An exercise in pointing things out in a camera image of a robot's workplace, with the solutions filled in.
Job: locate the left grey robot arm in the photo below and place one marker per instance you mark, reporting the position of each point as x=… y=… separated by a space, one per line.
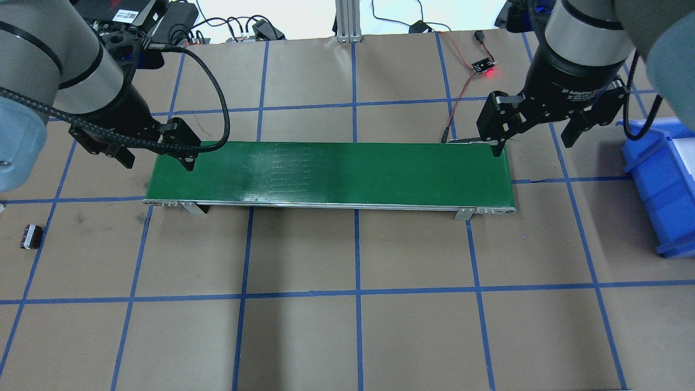
x=75 y=60

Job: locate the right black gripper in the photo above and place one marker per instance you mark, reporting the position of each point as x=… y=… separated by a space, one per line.
x=570 y=79

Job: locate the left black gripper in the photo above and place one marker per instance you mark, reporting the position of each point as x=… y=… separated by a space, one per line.
x=124 y=111

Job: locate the brown cylindrical capacitor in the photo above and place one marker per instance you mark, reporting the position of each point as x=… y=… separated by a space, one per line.
x=32 y=237

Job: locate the black power adapter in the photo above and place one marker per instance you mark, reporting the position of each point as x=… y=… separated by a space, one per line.
x=265 y=31

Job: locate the blue plastic bin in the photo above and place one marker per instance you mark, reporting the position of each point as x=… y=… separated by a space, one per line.
x=661 y=165

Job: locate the aluminium frame post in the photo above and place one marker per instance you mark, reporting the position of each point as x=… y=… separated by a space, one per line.
x=347 y=22

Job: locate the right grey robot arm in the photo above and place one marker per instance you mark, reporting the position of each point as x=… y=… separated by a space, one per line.
x=606 y=32

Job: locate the green conveyor belt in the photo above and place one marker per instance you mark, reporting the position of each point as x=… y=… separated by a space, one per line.
x=463 y=178

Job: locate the small black sensor board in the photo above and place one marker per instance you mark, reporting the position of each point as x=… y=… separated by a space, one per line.
x=483 y=66

